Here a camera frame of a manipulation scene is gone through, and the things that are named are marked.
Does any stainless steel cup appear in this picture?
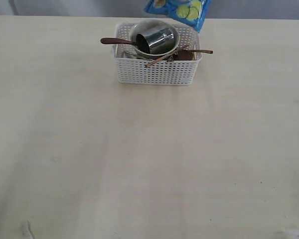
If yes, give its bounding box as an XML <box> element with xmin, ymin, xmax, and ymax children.
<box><xmin>136</xmin><ymin>27</ymin><xmax>175</xmax><ymax>55</ymax></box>

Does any white ceramic bowl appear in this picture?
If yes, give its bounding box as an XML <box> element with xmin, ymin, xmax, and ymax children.
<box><xmin>129</xmin><ymin>20</ymin><xmax>180</xmax><ymax>59</ymax></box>

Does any brown wooden spoon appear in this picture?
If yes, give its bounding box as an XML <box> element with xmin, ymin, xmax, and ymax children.
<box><xmin>100</xmin><ymin>37</ymin><xmax>137</xmax><ymax>46</ymax></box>

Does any blue potato chips bag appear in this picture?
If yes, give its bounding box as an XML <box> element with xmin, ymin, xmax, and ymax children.
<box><xmin>144</xmin><ymin>0</ymin><xmax>211</xmax><ymax>33</ymax></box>

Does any white perforated plastic basket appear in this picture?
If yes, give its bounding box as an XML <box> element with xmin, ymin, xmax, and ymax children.
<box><xmin>112</xmin><ymin>22</ymin><xmax>202</xmax><ymax>86</ymax></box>

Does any brown wooden chopstick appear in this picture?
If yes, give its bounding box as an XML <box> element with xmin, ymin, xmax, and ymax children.
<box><xmin>145</xmin><ymin>45</ymin><xmax>189</xmax><ymax>68</ymax></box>
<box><xmin>182</xmin><ymin>49</ymin><xmax>213</xmax><ymax>54</ymax></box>

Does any silver metal fork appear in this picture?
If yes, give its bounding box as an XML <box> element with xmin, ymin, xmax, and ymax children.
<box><xmin>123</xmin><ymin>51</ymin><xmax>174</xmax><ymax>62</ymax></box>

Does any brown round plate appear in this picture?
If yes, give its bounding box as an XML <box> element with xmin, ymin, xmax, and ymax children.
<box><xmin>173</xmin><ymin>50</ymin><xmax>194</xmax><ymax>61</ymax></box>

